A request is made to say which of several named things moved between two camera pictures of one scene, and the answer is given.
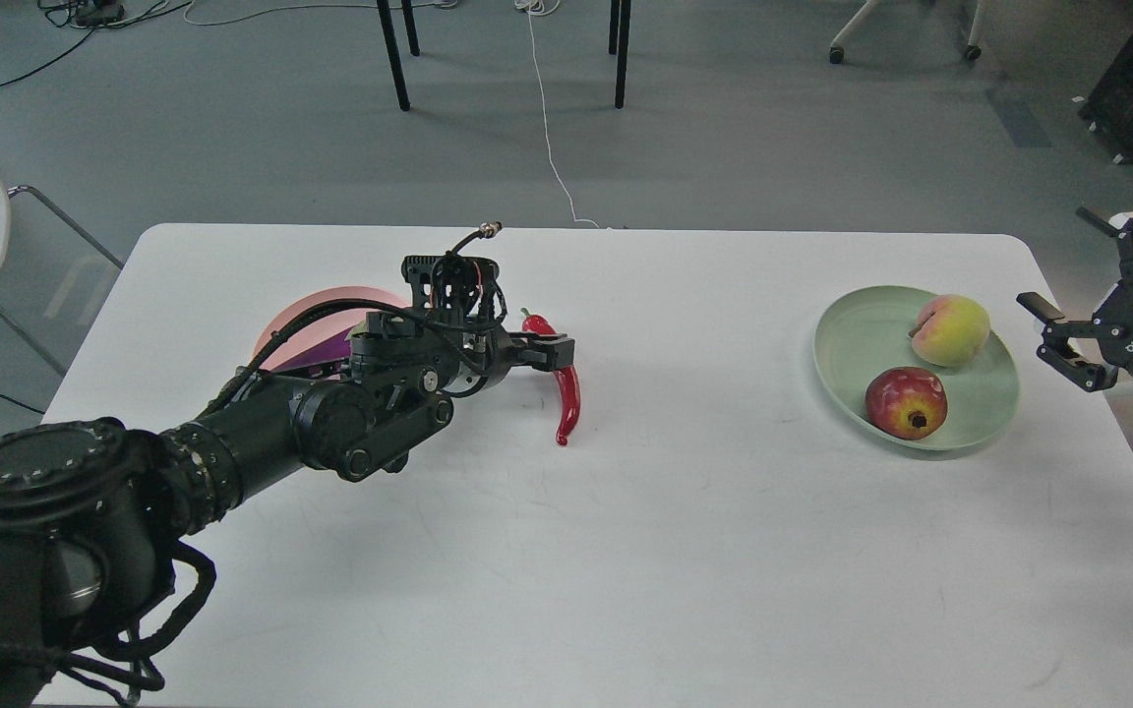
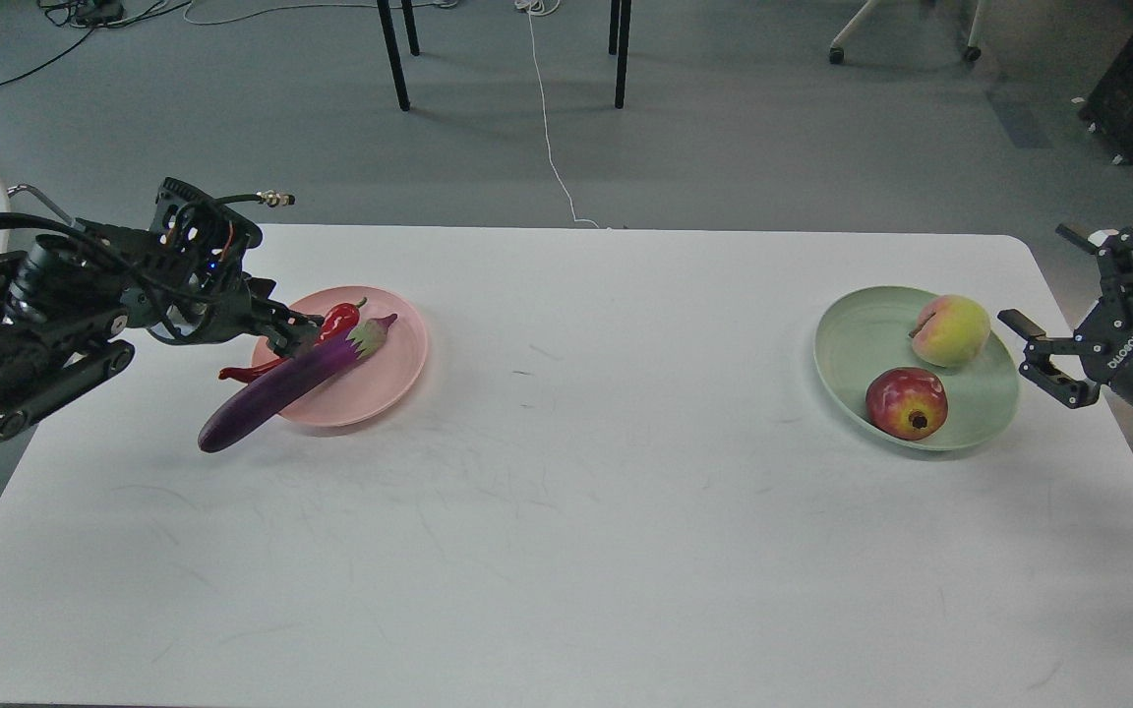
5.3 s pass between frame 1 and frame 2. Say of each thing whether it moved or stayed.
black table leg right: stayed
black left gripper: moved
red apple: stayed
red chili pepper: moved
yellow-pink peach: stayed
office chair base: stayed
